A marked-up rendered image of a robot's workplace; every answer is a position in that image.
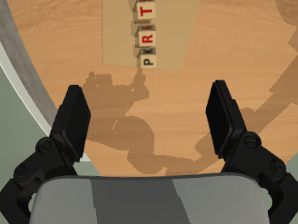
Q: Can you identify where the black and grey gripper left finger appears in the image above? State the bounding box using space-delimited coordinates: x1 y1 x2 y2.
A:
0 85 91 224

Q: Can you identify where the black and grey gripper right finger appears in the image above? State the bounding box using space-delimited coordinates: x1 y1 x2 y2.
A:
206 80 298 224

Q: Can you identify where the beige toy block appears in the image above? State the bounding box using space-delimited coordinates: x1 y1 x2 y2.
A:
140 47 157 68
136 0 156 20
138 25 156 46

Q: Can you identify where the tan flat mat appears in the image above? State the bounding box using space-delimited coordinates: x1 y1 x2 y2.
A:
103 0 200 71

